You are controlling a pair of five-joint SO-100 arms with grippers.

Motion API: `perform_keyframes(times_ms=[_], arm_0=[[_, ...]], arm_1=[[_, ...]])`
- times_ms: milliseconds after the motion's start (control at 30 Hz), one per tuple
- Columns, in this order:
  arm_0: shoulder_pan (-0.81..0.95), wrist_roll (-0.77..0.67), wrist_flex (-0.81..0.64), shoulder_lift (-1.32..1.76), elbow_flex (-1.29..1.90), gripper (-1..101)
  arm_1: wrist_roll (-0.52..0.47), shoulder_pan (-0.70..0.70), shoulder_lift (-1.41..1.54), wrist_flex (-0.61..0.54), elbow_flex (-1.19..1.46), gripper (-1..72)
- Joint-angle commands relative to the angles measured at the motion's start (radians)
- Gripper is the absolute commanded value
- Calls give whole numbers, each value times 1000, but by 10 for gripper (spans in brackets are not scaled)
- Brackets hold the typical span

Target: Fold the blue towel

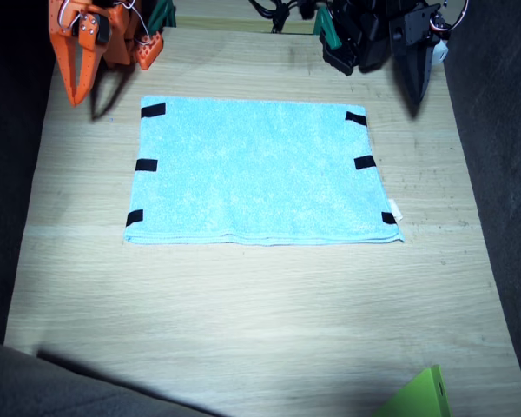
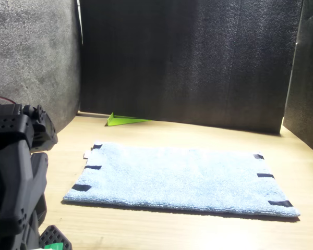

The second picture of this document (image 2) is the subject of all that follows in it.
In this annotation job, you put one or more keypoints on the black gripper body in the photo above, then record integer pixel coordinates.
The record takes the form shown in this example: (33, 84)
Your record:
(43, 130)

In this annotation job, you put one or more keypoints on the light blue towel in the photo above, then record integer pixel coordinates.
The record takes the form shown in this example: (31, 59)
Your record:
(177, 179)

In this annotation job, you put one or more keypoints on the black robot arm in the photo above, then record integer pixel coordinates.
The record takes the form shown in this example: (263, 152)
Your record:
(10, 169)

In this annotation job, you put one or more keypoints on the lime green plastic wedge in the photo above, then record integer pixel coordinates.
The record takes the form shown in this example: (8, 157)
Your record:
(117, 121)

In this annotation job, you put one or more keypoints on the dark grey foam panel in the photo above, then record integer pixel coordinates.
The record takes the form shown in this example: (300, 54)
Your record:
(34, 52)
(309, 91)
(185, 65)

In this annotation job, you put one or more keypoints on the green table clamp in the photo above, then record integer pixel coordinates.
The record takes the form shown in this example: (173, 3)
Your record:
(53, 246)

